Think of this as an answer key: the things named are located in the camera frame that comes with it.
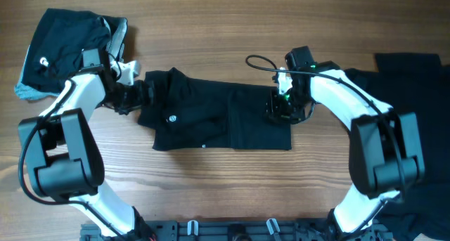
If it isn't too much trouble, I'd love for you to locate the black polo shirt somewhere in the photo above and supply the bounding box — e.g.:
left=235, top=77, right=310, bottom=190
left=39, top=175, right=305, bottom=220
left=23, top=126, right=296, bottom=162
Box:
left=138, top=67, right=292, bottom=151

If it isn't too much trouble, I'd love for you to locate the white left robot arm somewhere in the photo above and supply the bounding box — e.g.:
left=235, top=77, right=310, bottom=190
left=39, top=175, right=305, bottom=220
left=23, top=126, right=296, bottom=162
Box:
left=18, top=72, right=158, bottom=240

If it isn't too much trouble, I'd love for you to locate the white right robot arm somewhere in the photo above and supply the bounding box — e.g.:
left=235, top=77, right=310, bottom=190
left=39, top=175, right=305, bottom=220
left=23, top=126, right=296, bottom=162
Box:
left=269, top=65, right=425, bottom=240

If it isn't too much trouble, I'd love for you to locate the pile of black clothes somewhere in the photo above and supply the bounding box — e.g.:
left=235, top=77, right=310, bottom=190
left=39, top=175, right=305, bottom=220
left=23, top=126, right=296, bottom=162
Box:
left=345, top=53, right=449, bottom=240

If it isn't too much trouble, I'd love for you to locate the grey patterned folded garment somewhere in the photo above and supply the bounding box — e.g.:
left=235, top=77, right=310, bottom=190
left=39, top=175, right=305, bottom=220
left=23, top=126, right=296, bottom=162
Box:
left=13, top=16, right=128, bottom=101

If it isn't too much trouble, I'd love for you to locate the folded black shirt stack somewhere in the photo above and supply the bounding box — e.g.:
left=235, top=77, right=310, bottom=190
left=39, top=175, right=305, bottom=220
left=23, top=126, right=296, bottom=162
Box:
left=21, top=8, right=127, bottom=94

